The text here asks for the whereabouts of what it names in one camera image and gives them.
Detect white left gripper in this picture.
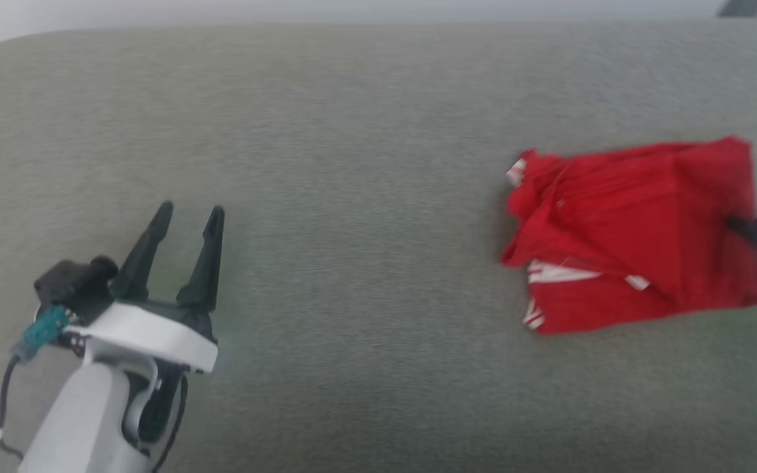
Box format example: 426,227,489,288
63,201,225,447

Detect red garment with white trim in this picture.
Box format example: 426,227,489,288
501,135,757,336

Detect dark grey slanted background object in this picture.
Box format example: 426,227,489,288
717,0,757,18

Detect teal cable connector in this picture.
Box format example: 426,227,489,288
11,305,72,362

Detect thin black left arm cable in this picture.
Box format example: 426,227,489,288
152,373,190,473
0,355,26,461

